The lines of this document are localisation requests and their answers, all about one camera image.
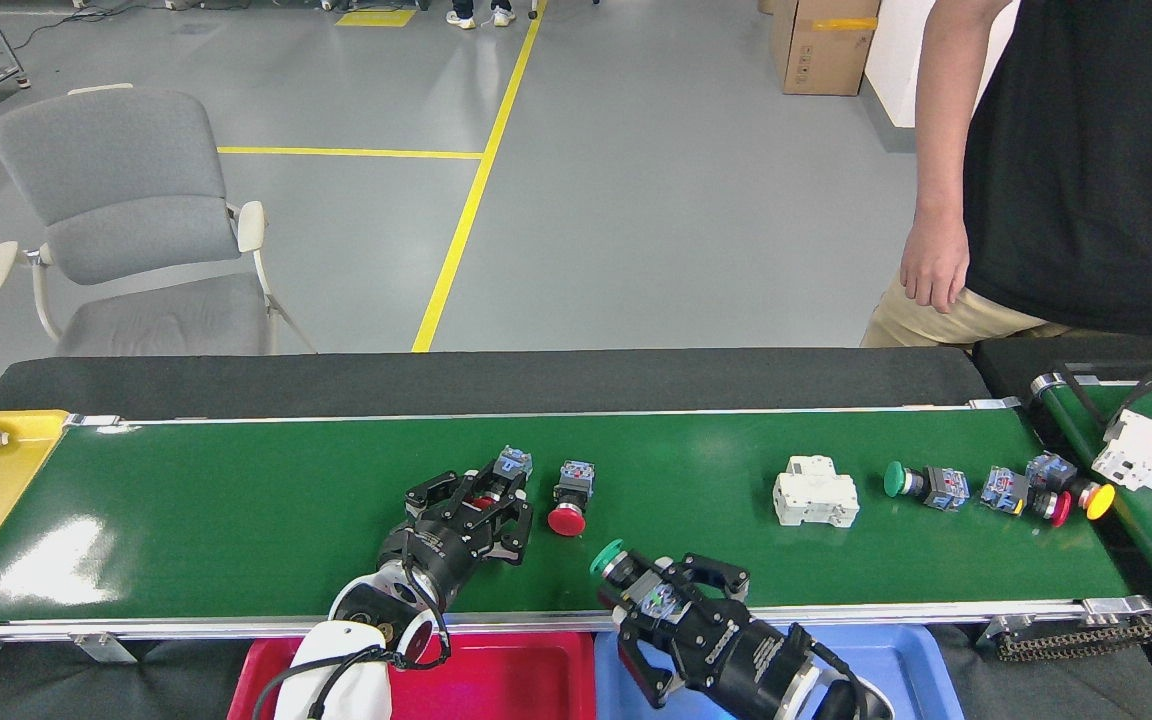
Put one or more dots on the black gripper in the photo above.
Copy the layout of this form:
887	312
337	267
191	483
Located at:
431	555
736	660

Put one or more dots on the red mushroom push button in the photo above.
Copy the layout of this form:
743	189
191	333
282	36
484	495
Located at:
566	520
514	463
1004	491

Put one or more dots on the green mushroom push button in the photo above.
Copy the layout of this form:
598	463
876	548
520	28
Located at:
606	557
946	489

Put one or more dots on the yellow mushroom push button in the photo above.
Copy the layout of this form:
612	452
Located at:
1099	501

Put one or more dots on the white circuit breaker red levers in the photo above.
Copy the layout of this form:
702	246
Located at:
1141	455

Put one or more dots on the person's right forearm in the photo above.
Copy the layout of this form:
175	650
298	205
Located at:
941	160

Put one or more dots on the red plastic tray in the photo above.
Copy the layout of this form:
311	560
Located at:
506	690

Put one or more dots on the long green conveyor belt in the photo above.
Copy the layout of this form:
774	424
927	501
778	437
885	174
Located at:
236	500

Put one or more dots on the blue plastic tray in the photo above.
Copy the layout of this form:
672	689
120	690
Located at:
916	670

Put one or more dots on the person's right hand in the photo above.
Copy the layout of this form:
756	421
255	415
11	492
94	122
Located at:
936	265

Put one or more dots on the long black foam pad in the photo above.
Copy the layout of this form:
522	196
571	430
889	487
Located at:
436	380

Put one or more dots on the grey office chair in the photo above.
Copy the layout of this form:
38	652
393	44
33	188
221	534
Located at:
126	210

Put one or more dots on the distant person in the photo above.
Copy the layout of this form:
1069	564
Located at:
464	15

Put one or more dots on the brown cardboard box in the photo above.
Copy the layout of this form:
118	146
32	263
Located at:
826	50

